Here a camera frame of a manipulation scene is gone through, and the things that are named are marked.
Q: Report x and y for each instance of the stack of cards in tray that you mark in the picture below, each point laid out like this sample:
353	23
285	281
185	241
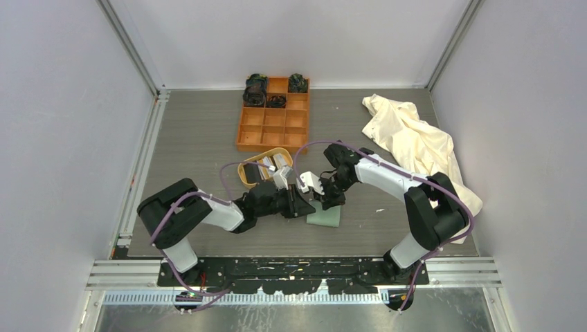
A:
265	168

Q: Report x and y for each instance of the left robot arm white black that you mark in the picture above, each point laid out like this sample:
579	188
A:
173	213

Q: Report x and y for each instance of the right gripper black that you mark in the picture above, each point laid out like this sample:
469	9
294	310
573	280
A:
327	200

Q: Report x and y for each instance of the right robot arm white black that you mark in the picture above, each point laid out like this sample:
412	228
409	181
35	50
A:
434	215

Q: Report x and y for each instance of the tan oval card tray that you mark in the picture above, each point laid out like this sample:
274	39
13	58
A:
240	170

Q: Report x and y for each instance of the orange compartment organizer tray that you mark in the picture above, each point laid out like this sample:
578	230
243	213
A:
282	122

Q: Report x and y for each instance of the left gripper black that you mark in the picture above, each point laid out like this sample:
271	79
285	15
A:
297	206

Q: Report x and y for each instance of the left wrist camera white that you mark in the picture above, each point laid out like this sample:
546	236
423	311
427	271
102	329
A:
280	177

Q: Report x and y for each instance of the slotted cable duct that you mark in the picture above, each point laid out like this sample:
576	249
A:
178	297

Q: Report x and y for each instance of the green card holder wallet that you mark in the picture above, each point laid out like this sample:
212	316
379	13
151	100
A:
328	218

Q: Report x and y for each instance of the small dark rolled belt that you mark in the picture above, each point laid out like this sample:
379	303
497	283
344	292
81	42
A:
297	83

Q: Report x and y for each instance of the cream cloth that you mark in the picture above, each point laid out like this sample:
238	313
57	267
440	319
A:
415	144

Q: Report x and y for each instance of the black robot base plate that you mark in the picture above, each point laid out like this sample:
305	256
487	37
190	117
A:
299	275

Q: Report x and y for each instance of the large dark rolled belt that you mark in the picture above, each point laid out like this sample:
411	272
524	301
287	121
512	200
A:
255	92

